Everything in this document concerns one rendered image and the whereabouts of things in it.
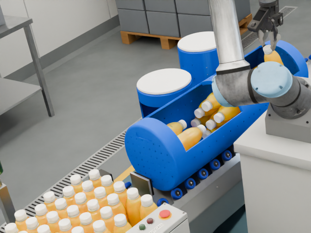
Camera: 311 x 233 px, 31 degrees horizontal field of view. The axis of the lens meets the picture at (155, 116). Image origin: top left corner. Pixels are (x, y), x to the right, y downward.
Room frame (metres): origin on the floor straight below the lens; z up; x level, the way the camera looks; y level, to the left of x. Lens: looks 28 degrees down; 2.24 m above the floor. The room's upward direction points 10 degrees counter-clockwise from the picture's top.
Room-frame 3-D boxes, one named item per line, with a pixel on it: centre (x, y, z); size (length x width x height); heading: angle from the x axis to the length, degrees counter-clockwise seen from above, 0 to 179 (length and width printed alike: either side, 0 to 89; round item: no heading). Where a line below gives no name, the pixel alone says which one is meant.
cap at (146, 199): (1.56, 0.08, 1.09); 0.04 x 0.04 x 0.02
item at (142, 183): (1.76, 0.09, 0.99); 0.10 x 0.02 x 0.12; 40
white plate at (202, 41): (3.02, -0.34, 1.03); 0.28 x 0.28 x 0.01
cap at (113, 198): (1.60, 0.20, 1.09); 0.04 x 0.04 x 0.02
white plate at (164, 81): (2.59, -0.07, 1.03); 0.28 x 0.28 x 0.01
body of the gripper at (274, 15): (2.23, -0.54, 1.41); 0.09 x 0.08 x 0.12; 130
